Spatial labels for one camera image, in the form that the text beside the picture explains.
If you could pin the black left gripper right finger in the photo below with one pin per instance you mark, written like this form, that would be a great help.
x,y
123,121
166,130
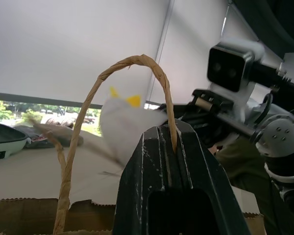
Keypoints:
x,y
205,171

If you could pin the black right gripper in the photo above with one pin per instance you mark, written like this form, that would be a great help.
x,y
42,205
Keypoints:
x,y
221,110

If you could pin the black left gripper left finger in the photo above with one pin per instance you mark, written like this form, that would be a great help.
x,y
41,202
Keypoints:
x,y
137,176

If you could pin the white plush toy yellow ears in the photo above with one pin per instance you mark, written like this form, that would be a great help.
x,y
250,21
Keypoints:
x,y
122,122

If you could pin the person in olive clothing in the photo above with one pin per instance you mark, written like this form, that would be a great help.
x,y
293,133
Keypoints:
x,y
242,161

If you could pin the dark robot torso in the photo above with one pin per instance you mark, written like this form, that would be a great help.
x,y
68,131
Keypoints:
x,y
274,22

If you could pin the white and black appliance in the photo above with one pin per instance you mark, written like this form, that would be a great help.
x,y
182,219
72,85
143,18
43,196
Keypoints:
x,y
5,142

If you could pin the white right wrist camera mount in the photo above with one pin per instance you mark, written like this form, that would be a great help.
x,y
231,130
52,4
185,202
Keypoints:
x,y
229,66

